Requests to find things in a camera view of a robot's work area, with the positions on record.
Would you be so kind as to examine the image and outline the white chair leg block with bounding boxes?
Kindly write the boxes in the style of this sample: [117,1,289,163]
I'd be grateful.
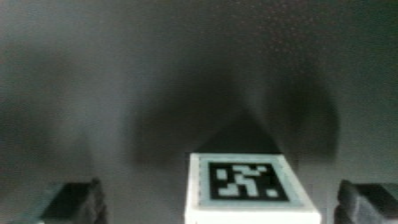
[184,153,321,224]

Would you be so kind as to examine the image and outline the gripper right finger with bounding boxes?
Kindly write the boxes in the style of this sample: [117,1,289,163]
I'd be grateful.
[334,180,398,224]

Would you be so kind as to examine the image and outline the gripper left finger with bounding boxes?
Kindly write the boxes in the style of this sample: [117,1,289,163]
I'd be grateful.
[10,179,111,224]

